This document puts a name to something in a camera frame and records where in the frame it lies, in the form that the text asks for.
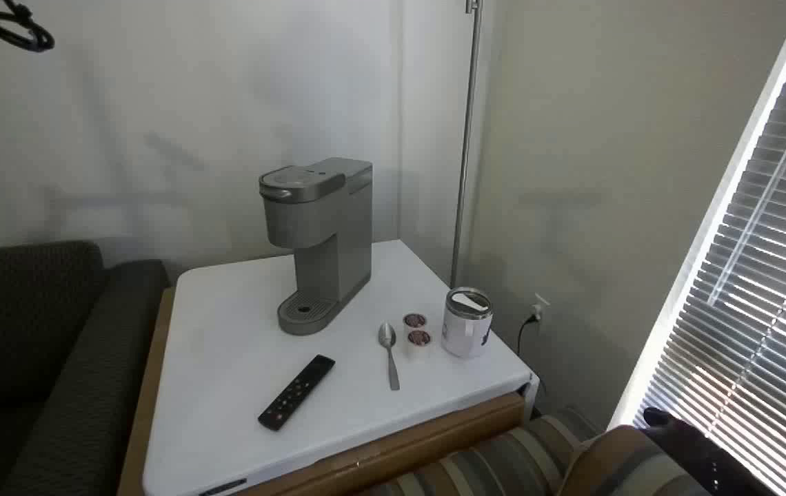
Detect thin metal pole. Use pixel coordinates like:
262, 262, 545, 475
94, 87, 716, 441
447, 0, 485, 288

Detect white mug with handle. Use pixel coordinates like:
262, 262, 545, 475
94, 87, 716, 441
440, 283, 498, 361

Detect gray single-serve coffeemaker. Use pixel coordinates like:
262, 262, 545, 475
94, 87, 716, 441
258, 153, 378, 339

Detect dark gray sofa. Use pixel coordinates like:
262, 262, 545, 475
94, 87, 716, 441
0, 240, 174, 496

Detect white wall outlet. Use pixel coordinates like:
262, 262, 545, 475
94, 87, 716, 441
528, 291, 556, 328

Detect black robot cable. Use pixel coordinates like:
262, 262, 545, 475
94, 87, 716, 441
0, 0, 58, 54

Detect black remote control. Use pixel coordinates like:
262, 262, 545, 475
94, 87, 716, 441
258, 353, 341, 433

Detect black power cord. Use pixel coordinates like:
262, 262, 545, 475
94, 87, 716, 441
516, 311, 545, 357

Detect white window blinds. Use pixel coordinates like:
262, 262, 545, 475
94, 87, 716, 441
636, 0, 786, 496

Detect thin black strip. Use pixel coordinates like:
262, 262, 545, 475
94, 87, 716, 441
196, 474, 252, 496

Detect wooden table frame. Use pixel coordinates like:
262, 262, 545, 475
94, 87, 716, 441
116, 283, 545, 496

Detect silver metal spoon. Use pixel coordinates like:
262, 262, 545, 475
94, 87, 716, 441
375, 320, 403, 394

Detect striped upholstered armchair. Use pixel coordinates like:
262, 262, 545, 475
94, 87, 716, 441
353, 413, 691, 496

